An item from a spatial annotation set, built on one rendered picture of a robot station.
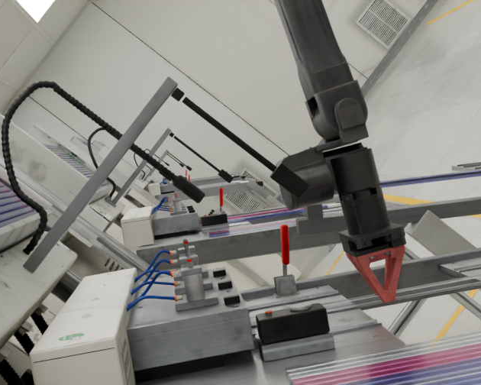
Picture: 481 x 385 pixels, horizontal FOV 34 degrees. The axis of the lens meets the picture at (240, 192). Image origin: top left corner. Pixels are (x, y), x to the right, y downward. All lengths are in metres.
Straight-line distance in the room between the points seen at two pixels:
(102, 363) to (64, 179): 1.39
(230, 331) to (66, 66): 7.95
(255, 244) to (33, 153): 0.62
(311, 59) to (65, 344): 0.49
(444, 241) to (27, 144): 1.10
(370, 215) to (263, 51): 7.78
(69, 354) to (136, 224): 1.45
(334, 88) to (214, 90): 7.66
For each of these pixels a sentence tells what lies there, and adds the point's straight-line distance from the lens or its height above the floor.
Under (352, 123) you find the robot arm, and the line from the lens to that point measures 1.02.
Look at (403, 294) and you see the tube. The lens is 1.08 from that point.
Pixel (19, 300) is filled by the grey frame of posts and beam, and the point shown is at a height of 1.32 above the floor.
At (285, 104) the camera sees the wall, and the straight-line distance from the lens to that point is 8.75.
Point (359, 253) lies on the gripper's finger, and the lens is 1.04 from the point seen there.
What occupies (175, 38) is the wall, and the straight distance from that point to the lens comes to 8.74.
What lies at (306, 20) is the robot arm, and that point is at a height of 1.26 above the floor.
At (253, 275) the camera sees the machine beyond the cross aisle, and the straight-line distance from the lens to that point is 5.60.
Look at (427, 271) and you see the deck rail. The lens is 1.30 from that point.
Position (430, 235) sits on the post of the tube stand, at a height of 0.80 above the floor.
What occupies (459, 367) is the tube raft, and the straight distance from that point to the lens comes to 0.74.
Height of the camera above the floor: 1.29
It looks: 6 degrees down
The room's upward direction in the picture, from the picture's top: 53 degrees counter-clockwise
